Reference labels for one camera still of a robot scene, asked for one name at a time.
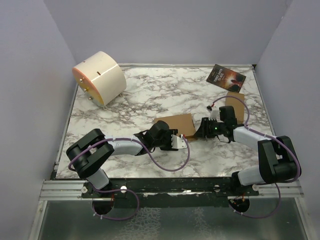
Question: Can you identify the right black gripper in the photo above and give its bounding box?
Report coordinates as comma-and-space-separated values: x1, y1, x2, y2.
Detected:
194, 117, 226, 139

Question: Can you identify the brown cardboard box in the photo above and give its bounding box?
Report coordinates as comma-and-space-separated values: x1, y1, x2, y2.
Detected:
154, 113, 197, 142

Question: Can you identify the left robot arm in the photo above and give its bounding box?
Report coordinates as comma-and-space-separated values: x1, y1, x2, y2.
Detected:
66, 120, 178, 198

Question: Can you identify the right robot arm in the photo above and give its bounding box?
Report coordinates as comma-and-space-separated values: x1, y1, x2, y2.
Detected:
194, 105, 302, 196

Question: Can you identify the small folded cardboard box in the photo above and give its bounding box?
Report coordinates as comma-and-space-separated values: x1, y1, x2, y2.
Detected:
225, 92, 245, 124

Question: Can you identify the dark book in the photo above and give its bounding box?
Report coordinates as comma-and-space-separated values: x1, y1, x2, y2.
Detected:
206, 64, 246, 93

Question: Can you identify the cream cylindrical drum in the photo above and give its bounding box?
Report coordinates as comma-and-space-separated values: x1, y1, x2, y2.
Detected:
72, 51, 127, 107

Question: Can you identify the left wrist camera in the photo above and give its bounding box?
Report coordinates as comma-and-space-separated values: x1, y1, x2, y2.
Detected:
171, 134, 187, 150

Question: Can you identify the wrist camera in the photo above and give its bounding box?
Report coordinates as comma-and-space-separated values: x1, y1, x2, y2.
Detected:
171, 134, 187, 150
206, 105, 220, 121

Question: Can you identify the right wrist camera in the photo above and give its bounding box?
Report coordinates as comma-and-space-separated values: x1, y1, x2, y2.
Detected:
206, 105, 220, 121

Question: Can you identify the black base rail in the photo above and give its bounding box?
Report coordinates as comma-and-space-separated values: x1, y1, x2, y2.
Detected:
81, 177, 259, 209

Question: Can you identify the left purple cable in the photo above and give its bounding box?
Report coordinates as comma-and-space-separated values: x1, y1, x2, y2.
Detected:
67, 134, 191, 221

